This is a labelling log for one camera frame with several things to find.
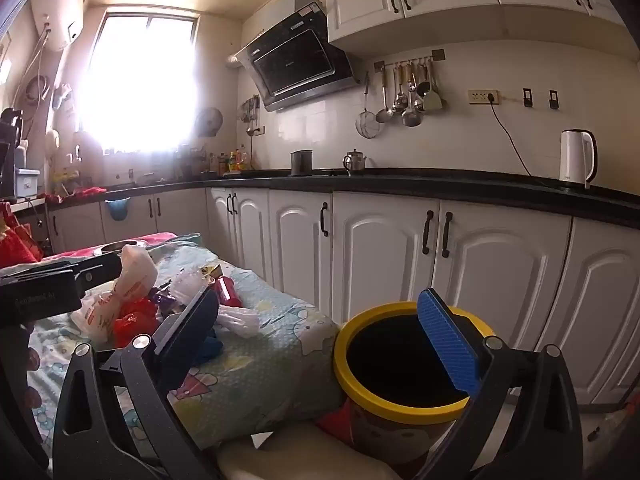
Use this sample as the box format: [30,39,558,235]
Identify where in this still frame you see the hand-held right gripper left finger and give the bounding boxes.
[52,285,221,480]

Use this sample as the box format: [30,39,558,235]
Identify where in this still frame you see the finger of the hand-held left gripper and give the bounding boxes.
[75,252,124,293]

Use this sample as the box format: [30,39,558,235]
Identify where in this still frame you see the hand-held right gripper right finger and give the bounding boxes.
[416,287,584,480]

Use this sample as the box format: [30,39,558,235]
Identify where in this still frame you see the blue plastic bag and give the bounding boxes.
[192,332,223,366]

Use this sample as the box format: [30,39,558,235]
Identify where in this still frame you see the white plastic bag red print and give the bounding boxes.
[70,245,158,346]

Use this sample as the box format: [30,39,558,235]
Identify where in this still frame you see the clear plastic wrapper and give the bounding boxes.
[170,260,216,306]
[215,305,263,338]

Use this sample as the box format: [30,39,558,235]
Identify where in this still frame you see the red snack wrapper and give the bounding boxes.
[212,275,246,308]

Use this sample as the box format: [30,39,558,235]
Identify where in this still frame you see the yellow-rimmed trash can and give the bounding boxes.
[332,301,501,466]

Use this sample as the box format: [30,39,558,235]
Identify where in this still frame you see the person's left hand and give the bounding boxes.
[19,322,45,411]

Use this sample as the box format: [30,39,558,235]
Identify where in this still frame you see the metal bowl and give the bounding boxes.
[100,241,151,256]

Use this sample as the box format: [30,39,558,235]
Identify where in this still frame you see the red printed bag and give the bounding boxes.
[0,200,43,268]

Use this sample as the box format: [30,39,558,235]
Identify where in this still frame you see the blue hanging basin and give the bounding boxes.
[104,197,132,222]

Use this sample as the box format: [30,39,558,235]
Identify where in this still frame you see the pink blanket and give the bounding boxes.
[40,231,178,262]

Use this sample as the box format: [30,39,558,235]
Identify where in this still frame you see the red cloth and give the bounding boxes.
[37,186,108,206]

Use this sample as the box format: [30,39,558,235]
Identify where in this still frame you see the printed cartoon blanket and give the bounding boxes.
[0,232,343,453]

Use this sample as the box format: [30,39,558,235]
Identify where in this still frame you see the pale blue storage box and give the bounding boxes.
[14,167,41,198]

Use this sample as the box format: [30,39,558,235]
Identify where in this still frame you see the dark appliance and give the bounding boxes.
[0,107,23,198]

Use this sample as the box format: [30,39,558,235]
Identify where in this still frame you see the group of condiment bottles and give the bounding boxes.
[207,145,251,176]

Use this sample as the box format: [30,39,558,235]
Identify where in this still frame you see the person's white-clad leg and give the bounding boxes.
[215,422,401,480]

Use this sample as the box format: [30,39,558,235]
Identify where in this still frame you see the clear and red plastic bag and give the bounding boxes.
[585,402,631,456]

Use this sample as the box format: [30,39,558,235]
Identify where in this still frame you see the window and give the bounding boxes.
[80,5,201,153]

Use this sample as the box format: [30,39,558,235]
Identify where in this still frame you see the hanging metal basin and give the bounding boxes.
[25,76,51,106]

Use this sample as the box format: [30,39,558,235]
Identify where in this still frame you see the black canister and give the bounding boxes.
[291,150,314,177]

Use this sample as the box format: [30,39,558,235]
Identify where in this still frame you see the steel teapot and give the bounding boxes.
[342,149,368,176]

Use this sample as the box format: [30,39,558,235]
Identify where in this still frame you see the small hanging utensils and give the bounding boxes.
[240,97,261,136]

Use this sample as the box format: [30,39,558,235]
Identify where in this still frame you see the white electric kettle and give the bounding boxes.
[557,129,598,190]

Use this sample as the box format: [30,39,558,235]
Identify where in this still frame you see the row of hanging kitchen utensils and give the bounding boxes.
[355,60,446,138]

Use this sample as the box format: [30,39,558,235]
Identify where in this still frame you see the white water heater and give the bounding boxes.
[30,0,86,53]

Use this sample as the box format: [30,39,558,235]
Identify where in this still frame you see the black range hood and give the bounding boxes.
[235,0,361,112]

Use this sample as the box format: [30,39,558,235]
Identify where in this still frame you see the wall-mounted plastic holder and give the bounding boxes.
[52,82,76,111]

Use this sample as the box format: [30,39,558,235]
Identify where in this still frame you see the round wall fan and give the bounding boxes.
[195,107,223,136]

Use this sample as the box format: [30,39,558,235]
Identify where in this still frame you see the black power cable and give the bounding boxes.
[487,91,534,178]

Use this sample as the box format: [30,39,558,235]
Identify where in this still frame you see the utensil wall rail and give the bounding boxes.
[374,49,446,73]

